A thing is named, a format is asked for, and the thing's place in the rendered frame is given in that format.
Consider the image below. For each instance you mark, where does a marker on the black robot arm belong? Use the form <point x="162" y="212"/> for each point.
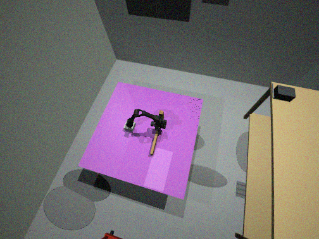
<point x="156" y="118"/>

